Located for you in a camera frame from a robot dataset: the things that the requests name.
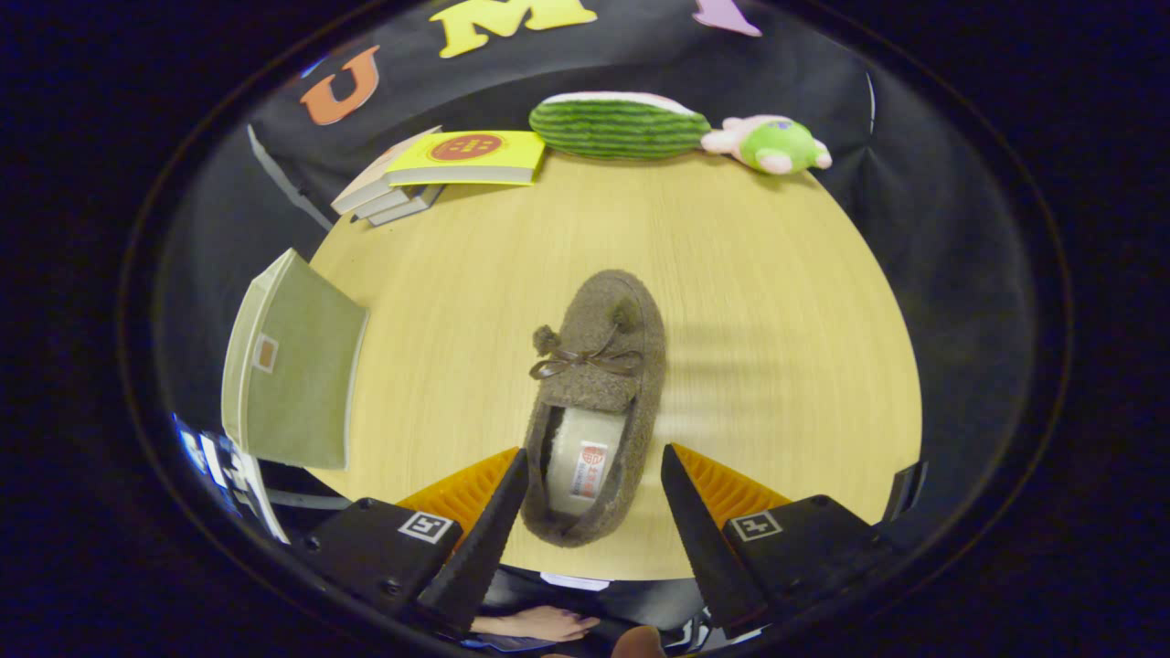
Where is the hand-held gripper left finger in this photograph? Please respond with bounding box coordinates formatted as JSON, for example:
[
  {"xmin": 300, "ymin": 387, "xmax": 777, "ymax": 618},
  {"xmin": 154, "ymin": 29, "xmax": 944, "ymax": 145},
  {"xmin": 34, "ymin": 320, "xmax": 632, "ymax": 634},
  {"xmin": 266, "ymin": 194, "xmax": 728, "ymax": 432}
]
[{"xmin": 302, "ymin": 448, "xmax": 528, "ymax": 636}]

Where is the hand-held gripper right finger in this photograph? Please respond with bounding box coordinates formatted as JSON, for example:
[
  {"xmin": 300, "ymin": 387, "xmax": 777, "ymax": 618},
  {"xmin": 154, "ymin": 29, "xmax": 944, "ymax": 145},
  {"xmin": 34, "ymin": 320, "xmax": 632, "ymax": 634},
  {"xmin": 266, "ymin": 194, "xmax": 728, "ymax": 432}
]
[{"xmin": 662, "ymin": 444, "xmax": 901, "ymax": 631}]

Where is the brown fuzzy shoe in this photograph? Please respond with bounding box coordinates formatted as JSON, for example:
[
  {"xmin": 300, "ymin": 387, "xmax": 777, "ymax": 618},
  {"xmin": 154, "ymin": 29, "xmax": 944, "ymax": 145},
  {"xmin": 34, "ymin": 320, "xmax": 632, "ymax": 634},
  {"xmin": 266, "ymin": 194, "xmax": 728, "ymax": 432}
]
[{"xmin": 521, "ymin": 269, "xmax": 667, "ymax": 548}]

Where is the green fabric storage box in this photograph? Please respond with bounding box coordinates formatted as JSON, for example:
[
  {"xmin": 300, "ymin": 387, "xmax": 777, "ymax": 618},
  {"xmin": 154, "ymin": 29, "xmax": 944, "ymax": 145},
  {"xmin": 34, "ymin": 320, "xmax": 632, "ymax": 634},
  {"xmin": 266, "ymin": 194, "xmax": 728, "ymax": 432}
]
[{"xmin": 221, "ymin": 249, "xmax": 368, "ymax": 471}]

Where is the person's dark clothing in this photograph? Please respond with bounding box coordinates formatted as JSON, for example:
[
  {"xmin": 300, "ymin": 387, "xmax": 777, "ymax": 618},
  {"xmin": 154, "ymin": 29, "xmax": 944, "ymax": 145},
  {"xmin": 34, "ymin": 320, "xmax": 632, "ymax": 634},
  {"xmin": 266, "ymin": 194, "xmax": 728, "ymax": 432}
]
[{"xmin": 475, "ymin": 567, "xmax": 718, "ymax": 652}]

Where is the white book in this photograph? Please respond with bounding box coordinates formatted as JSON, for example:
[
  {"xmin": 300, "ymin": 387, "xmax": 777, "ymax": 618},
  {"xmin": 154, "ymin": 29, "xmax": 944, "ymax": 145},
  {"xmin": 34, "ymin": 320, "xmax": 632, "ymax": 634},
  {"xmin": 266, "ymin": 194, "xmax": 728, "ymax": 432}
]
[
  {"xmin": 352, "ymin": 186, "xmax": 431, "ymax": 220},
  {"xmin": 367, "ymin": 186, "xmax": 446, "ymax": 227}
]

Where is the beige cover book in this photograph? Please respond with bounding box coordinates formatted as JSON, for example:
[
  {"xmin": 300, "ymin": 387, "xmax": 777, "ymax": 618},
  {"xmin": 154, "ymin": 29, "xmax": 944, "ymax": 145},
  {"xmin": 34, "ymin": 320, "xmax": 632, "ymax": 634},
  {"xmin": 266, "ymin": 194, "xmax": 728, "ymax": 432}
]
[{"xmin": 331, "ymin": 126, "xmax": 442, "ymax": 216}]

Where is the yellow book with red circle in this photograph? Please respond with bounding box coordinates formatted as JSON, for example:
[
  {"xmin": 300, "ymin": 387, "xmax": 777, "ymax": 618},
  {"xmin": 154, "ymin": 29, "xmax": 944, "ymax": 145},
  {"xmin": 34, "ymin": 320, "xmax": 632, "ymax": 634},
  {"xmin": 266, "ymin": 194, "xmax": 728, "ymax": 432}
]
[{"xmin": 386, "ymin": 131, "xmax": 547, "ymax": 187}]

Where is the pink and green plush toy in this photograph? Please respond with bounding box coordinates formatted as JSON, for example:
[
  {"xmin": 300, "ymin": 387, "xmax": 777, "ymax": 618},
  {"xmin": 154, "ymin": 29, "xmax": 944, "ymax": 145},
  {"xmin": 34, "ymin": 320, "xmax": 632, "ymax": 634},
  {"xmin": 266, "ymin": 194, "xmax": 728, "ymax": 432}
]
[{"xmin": 702, "ymin": 115, "xmax": 833, "ymax": 175}]

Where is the watermelon slice plush toy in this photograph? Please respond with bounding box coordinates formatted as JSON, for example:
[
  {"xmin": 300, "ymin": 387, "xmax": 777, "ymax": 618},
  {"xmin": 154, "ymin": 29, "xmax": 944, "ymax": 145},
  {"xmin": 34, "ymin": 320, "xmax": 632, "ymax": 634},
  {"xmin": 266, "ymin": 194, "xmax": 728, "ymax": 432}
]
[{"xmin": 529, "ymin": 91, "xmax": 711, "ymax": 161}]

